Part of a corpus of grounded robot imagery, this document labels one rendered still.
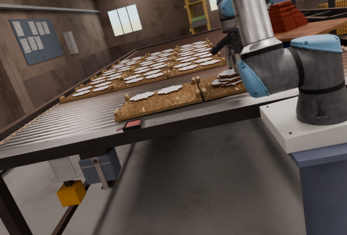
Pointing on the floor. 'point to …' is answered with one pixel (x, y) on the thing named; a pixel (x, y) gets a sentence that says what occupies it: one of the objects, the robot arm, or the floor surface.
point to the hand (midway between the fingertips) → (233, 71)
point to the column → (324, 188)
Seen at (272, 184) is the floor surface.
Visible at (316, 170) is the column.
